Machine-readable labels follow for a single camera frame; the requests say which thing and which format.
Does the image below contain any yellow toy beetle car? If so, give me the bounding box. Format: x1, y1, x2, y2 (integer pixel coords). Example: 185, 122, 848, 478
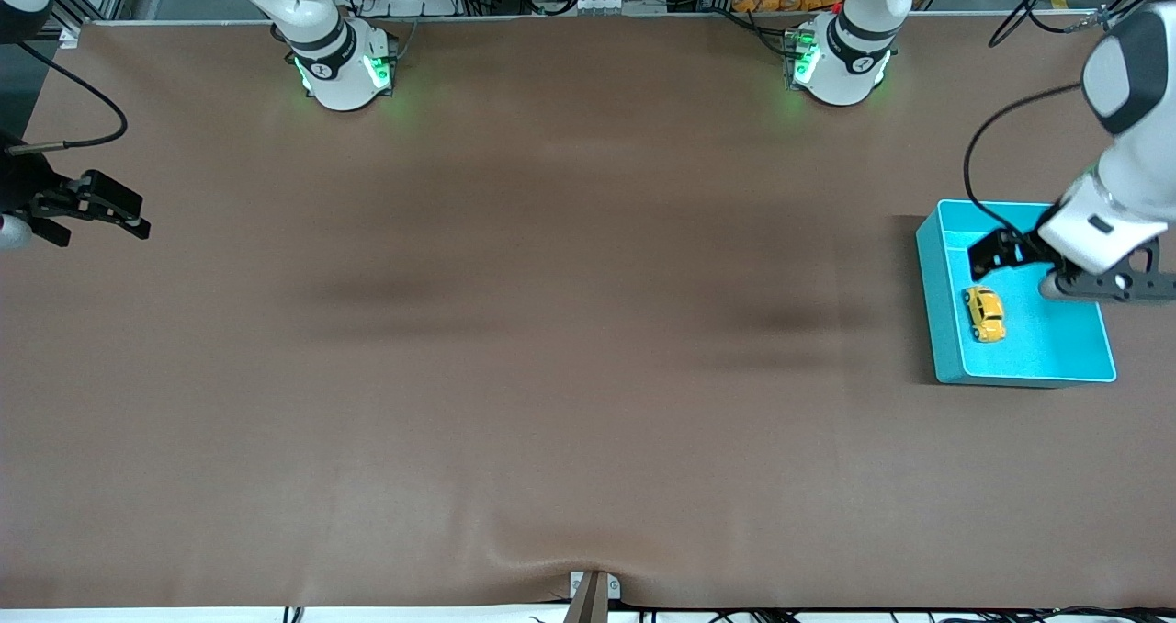
962, 285, 1008, 345

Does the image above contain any turquoise plastic storage bin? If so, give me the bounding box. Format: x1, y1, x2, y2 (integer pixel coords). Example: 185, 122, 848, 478
915, 199, 1118, 388

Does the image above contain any white terminal block row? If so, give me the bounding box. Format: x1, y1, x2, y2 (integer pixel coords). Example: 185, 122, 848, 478
533, 0, 668, 16

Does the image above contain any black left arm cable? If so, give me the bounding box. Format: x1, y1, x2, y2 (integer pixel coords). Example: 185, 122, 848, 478
963, 0, 1117, 240

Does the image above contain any metal mat clamp bracket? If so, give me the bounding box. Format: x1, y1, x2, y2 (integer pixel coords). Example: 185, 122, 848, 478
564, 570, 622, 623

